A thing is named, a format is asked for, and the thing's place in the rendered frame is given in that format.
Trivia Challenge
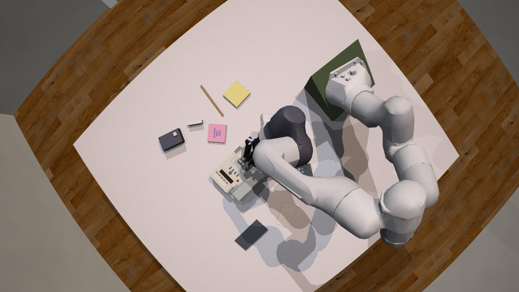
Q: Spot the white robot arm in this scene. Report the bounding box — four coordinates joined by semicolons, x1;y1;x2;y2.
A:
253;57;439;247

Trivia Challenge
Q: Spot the pink sticky note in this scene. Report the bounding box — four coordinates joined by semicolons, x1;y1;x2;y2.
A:
208;124;227;143

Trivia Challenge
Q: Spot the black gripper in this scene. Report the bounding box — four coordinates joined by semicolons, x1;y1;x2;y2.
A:
241;137;260;170

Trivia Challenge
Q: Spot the dark grey keypad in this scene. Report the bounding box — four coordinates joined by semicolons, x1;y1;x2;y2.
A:
296;163;313;176

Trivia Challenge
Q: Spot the yellow sticky note pad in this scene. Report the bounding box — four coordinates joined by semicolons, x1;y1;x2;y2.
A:
223;81;250;107

